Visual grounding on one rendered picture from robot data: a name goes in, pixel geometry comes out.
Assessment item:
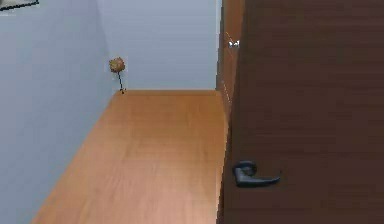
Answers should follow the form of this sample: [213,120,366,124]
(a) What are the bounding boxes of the tan ball on black stem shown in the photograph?
[108,56,127,95]

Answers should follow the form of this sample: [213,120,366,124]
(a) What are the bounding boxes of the dark brown room door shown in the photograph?
[222,0,384,224]

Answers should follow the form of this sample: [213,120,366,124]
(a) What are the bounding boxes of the black lever door handle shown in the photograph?
[232,160,282,188]

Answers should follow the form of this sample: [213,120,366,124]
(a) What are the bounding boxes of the black framed wall picture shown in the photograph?
[0,0,40,12]

